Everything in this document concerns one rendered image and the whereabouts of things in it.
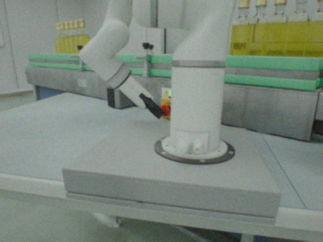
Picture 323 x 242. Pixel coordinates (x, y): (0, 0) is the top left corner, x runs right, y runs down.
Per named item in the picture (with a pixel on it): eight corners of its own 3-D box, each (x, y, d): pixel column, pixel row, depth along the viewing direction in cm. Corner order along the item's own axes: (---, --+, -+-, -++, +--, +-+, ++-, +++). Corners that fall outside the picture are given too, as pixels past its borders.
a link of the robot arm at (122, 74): (103, 79, 70) (110, 86, 71) (107, 83, 62) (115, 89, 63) (120, 61, 70) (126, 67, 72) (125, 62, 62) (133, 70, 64)
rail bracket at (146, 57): (152, 77, 91) (152, 42, 87) (139, 79, 85) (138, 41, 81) (145, 77, 93) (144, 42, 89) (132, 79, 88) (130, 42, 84)
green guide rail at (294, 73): (315, 90, 58) (321, 58, 55) (315, 91, 57) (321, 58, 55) (29, 65, 164) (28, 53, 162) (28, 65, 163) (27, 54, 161)
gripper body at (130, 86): (108, 84, 71) (134, 106, 76) (113, 88, 62) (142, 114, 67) (124, 65, 71) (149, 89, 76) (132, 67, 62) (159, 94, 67)
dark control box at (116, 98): (134, 106, 98) (133, 86, 96) (120, 109, 93) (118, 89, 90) (121, 103, 103) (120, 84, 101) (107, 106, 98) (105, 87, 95)
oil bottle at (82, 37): (92, 67, 142) (88, 19, 134) (84, 68, 138) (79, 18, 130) (87, 67, 146) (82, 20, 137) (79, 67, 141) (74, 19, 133)
